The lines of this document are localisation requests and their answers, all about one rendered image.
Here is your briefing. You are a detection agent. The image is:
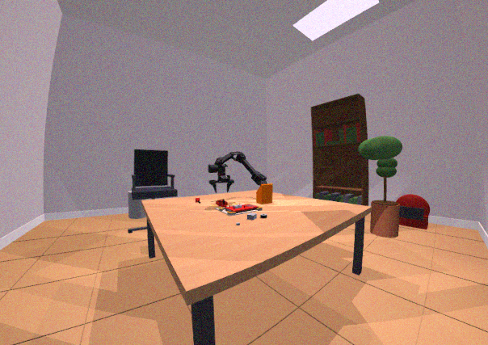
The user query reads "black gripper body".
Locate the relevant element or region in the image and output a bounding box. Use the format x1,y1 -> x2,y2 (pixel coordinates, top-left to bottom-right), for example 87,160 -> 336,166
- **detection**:
208,173 -> 234,185

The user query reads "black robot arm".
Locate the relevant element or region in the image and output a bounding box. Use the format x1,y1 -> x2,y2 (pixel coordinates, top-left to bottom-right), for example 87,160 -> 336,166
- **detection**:
208,151 -> 267,186

